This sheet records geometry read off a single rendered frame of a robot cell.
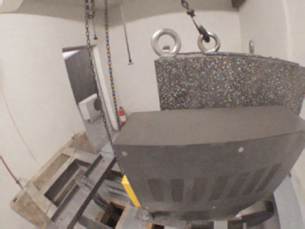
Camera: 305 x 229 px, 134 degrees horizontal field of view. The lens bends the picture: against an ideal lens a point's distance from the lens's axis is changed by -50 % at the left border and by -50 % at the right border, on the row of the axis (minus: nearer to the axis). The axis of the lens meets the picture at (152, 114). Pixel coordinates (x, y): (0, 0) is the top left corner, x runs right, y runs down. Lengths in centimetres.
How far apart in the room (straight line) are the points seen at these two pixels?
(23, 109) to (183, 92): 178
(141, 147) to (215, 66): 23
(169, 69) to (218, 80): 11
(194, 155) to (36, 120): 186
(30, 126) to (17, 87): 51
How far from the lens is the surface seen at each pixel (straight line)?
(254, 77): 35
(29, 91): 189
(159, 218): 100
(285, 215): 129
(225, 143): 22
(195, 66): 29
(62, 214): 134
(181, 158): 23
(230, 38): 277
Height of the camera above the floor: 162
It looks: 26 degrees down
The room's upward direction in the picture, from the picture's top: 9 degrees counter-clockwise
